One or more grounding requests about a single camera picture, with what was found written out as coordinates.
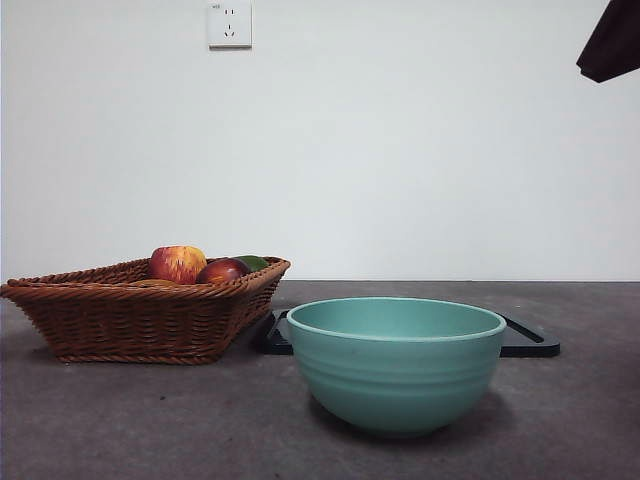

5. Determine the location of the teal ceramic bowl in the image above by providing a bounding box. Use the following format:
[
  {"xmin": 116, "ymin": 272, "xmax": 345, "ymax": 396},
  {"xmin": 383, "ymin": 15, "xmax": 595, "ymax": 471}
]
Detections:
[{"xmin": 285, "ymin": 296, "xmax": 508, "ymax": 440}]

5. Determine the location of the black rectangular tray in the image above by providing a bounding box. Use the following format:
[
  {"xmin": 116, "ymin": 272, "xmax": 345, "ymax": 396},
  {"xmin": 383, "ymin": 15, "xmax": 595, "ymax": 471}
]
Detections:
[{"xmin": 257, "ymin": 308, "xmax": 561, "ymax": 358}]

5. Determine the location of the green avocado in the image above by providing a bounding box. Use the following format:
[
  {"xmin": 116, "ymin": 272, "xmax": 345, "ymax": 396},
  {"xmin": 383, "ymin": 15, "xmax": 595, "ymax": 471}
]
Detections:
[{"xmin": 234, "ymin": 254, "xmax": 270, "ymax": 274}]

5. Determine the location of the dark red plum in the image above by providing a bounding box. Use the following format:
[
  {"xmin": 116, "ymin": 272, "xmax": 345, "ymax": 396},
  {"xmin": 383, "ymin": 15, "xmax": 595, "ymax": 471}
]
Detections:
[{"xmin": 195, "ymin": 257, "xmax": 252, "ymax": 285}]

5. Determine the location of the red and yellow apple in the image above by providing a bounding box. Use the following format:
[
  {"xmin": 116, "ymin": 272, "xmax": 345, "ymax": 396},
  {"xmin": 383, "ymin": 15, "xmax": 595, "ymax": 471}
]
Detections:
[{"xmin": 148, "ymin": 244, "xmax": 208, "ymax": 286}]

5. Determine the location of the brown wicker basket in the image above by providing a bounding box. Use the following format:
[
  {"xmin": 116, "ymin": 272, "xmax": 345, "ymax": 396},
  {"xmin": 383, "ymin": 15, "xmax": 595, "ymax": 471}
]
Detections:
[{"xmin": 0, "ymin": 256, "xmax": 292, "ymax": 365}]

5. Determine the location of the white wall socket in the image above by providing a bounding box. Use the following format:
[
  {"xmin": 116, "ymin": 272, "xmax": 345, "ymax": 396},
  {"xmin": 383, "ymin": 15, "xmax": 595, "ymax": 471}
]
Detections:
[{"xmin": 207, "ymin": 0, "xmax": 253, "ymax": 50}]

